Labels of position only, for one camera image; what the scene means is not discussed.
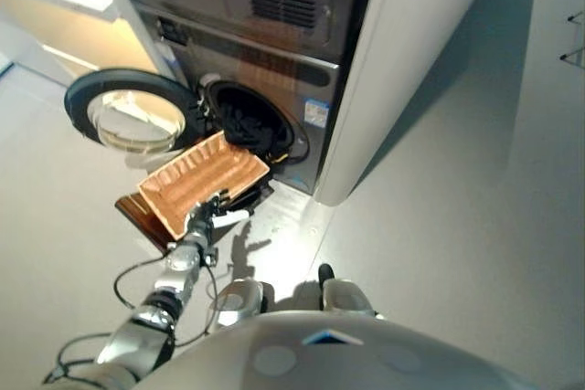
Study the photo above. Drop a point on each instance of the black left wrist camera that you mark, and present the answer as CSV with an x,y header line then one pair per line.
x,y
210,257

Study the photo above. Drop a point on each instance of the black right robot foot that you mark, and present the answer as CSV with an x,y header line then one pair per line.
x,y
326,272

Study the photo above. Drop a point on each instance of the wicker laundry basket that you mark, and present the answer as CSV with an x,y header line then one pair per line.
x,y
205,175

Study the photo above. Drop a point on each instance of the silver left robot leg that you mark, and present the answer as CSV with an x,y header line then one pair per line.
x,y
237,303

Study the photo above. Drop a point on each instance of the dark grey washing machine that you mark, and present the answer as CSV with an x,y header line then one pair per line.
x,y
274,43

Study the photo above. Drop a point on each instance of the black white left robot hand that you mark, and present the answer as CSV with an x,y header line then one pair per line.
x,y
201,223

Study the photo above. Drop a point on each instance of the dark detergent drawer front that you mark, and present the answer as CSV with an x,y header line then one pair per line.
x,y
173,31

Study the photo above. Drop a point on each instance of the silver right robot leg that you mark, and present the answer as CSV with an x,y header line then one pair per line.
x,y
347,298

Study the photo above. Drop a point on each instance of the blue bordered info sticker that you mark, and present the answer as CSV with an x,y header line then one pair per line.
x,y
316,111

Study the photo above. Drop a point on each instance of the silver robot leg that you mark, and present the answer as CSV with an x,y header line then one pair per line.
x,y
347,298
237,303

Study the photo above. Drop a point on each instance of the black garment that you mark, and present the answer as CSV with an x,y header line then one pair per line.
x,y
242,125

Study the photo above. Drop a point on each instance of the white cabinet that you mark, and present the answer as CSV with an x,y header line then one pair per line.
x,y
68,20

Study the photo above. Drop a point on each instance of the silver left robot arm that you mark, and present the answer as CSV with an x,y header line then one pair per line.
x,y
137,340

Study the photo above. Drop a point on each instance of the grey robot torso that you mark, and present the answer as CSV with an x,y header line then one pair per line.
x,y
329,362

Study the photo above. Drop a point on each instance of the white tall side panel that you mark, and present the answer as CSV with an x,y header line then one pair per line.
x,y
388,66

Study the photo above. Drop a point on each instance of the round glass washing machine door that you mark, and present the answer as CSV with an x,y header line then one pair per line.
x,y
77,102

